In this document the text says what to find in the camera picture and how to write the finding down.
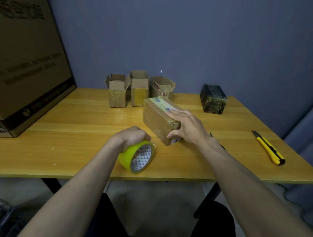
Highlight grey pleated curtain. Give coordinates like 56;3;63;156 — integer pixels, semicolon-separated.
283;107;313;220

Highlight black table leg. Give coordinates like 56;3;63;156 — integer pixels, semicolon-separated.
193;182;222;219
41;178;62;195

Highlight yellow utility knife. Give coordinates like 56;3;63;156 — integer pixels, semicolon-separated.
251;130;286;166

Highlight person's left forearm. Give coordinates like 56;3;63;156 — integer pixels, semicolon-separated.
17;139;123;237

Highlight person's left hand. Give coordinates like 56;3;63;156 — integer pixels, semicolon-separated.
110;126;152;153

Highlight black cardboard box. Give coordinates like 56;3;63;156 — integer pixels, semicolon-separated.
200;84;228;115

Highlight brown box with white label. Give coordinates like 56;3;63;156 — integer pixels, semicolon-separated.
143;96;183;146

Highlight black handled scissors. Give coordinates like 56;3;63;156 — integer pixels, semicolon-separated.
209;132;226;151

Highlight person's right forearm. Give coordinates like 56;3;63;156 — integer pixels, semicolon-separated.
198;138;313;237

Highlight large flat brown carton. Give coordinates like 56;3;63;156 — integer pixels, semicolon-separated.
0;0;77;138

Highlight small carton red label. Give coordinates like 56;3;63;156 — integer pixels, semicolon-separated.
149;76;176;101

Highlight small carton yellow tape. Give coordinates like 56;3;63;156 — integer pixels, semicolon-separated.
129;70;150;107

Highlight person's black trousers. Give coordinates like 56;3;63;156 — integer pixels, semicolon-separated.
85;193;236;237

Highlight metal wire cart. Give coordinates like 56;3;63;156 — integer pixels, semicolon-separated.
0;198;24;237

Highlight yellow tape roll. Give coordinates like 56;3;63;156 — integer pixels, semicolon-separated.
117;139;157;174

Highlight person's right hand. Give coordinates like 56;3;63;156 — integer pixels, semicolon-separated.
166;109;216;147

